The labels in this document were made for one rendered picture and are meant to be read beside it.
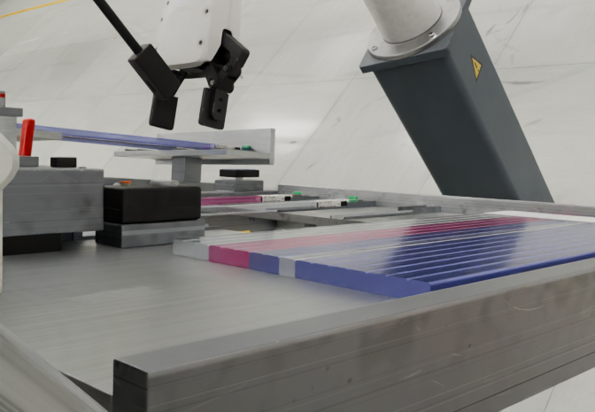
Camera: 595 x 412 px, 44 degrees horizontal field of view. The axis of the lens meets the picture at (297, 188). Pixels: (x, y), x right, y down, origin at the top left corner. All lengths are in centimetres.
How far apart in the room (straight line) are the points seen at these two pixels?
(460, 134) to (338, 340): 122
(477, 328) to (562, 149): 177
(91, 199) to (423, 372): 33
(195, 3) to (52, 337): 56
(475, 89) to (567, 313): 104
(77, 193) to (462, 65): 97
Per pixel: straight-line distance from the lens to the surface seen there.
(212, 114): 79
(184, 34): 83
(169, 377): 23
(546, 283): 42
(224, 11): 81
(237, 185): 113
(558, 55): 247
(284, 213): 91
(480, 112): 146
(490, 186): 157
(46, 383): 16
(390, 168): 234
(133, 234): 58
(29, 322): 35
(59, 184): 56
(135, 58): 63
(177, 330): 32
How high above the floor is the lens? 136
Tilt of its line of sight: 33 degrees down
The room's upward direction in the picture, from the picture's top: 36 degrees counter-clockwise
